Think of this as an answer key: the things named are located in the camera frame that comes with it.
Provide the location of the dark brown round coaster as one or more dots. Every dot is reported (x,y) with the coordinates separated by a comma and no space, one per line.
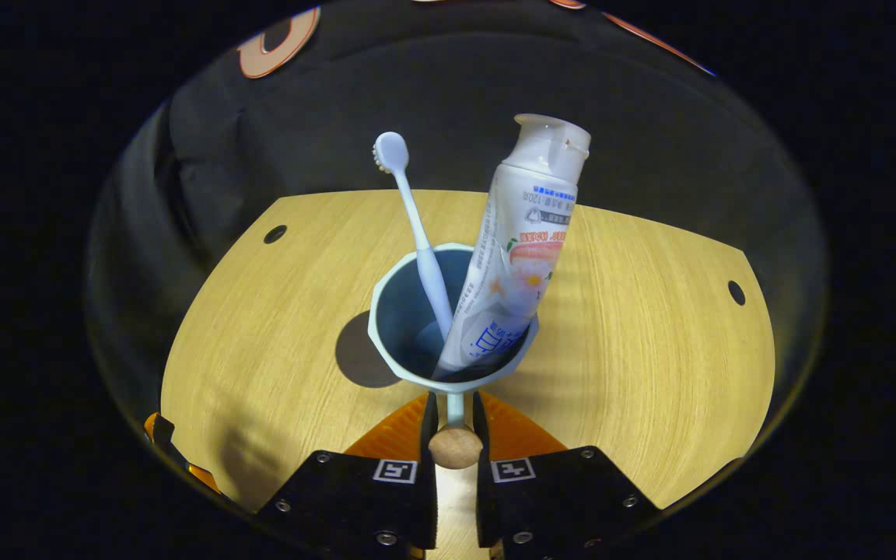
(358,358)

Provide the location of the white toothpaste tube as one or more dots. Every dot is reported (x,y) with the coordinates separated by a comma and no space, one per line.
(522,241)

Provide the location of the black backdrop cloth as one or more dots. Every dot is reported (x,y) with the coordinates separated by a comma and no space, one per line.
(417,93)

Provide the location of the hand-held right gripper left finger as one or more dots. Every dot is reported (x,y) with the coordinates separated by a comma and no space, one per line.
(429,420)

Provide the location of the white toothbrush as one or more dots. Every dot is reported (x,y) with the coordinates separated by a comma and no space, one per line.
(421,233)

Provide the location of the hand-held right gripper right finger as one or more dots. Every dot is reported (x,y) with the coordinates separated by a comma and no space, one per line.
(481,416)

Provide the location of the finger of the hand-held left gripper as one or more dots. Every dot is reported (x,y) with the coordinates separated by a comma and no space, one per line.
(162,435)

